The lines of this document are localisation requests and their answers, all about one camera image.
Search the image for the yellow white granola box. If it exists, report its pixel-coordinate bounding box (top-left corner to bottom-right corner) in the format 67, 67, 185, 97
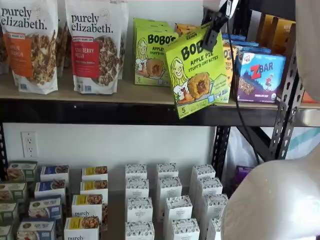
79, 179, 109, 199
63, 216, 101, 240
71, 194, 104, 219
81, 165, 109, 182

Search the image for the translucent plastic sheet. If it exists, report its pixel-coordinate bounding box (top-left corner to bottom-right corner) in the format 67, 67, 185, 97
228, 126, 320, 167

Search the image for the yellow Bobo's peanut butter box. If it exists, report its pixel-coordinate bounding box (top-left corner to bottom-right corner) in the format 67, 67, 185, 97
221, 43, 239, 101
177, 27, 199, 36
174, 22, 202, 31

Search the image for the orange label granola bag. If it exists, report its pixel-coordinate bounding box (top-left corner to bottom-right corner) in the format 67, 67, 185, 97
0, 0, 60, 95

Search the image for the blue Zbar snack box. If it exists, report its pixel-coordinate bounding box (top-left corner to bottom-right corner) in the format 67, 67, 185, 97
222, 33, 247, 42
234, 45, 272, 55
235, 50, 287, 104
228, 40, 260, 49

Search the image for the white wall outlet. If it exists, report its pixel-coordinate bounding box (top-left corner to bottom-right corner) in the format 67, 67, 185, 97
20, 131, 39, 164

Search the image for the blue white oatmeal box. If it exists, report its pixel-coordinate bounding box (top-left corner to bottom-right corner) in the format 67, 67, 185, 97
39, 164, 71, 184
16, 219, 57, 240
33, 179, 67, 200
27, 197, 63, 221

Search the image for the black metal shelf rack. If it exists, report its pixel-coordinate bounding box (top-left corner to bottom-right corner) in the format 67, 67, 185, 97
246, 0, 320, 161
0, 0, 308, 198

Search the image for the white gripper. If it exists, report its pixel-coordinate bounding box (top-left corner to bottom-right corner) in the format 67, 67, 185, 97
201, 0, 240, 52

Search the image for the brown orange snack box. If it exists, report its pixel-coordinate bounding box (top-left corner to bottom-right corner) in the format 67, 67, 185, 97
270, 15, 297, 55
257, 13, 279, 45

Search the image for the white granola bag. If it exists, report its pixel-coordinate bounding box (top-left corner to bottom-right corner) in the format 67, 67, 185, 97
55, 19, 73, 77

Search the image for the wooden shelf board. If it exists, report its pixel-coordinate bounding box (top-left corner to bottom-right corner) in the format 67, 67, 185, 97
0, 66, 278, 109

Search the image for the red label granola bag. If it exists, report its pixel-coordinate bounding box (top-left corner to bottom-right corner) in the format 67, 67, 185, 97
65, 0, 130, 96

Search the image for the green oatmeal box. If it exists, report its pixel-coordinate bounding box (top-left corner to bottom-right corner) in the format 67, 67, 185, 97
0, 182, 29, 204
0, 224, 14, 240
6, 160, 39, 183
0, 202, 20, 226

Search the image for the white organic pantry box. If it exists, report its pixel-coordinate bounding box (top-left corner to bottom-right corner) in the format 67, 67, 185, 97
125, 177, 150, 200
202, 193, 230, 219
157, 176, 183, 199
124, 220, 156, 240
195, 177, 224, 199
124, 163, 148, 180
170, 218, 201, 240
207, 217, 223, 240
126, 197, 154, 224
155, 163, 180, 180
163, 195, 194, 224
190, 163, 217, 181

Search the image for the black cable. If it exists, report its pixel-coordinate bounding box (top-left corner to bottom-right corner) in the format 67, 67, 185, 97
225, 0, 262, 164

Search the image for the purple snack box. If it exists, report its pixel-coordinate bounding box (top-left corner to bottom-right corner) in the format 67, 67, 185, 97
234, 165, 254, 188

